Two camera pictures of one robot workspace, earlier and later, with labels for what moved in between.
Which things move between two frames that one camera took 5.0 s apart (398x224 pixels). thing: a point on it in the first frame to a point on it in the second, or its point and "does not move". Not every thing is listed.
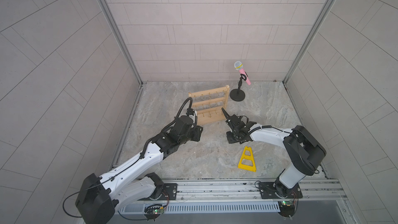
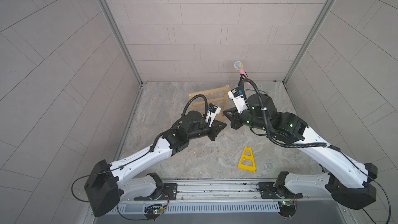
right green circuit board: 286,208 does not move
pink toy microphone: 238,66 does not move
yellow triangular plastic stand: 245,156 does not move
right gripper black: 230,140 to 234,118
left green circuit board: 152,211 does not move
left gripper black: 197,134 to 213,130
